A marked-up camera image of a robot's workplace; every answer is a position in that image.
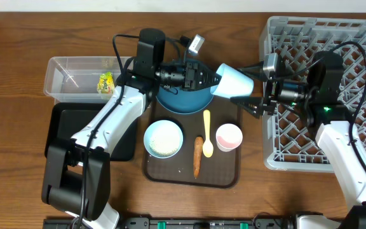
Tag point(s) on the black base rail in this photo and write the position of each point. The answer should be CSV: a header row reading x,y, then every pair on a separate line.
x,y
202,223

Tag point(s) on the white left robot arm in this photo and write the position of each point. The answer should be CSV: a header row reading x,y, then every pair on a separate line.
x,y
77,172

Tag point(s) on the grey dishwasher rack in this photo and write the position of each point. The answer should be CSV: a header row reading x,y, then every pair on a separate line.
x,y
286,142

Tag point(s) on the pink white cup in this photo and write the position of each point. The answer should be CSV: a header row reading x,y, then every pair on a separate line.
x,y
228,137

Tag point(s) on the clear plastic bin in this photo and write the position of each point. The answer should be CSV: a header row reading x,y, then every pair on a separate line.
x,y
75,79

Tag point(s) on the light blue rice bowl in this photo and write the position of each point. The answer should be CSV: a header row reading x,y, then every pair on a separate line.
x,y
163,139

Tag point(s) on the yellow snack wrapper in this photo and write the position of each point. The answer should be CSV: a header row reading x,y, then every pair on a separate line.
x,y
105,84

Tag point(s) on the black tray bin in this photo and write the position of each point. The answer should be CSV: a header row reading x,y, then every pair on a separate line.
x,y
67,118

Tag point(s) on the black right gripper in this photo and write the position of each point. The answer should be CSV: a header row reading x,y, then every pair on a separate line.
x,y
271,94

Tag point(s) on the dark blue plate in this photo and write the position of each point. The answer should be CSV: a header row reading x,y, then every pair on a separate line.
x,y
176,99

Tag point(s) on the light blue cup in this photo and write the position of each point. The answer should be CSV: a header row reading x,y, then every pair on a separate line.
x,y
232,83

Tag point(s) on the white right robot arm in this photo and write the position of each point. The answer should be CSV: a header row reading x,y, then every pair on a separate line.
x,y
329,122

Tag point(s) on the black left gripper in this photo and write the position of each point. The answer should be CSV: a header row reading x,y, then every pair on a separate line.
x,y
196,68

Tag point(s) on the brown serving tray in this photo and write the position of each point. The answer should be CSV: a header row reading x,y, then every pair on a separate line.
x,y
221,170

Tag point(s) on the yellow plastic spoon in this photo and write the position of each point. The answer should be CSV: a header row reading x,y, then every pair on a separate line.
x,y
208,147

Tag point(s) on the orange carrot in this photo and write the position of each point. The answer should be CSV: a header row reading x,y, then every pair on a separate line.
x,y
197,153

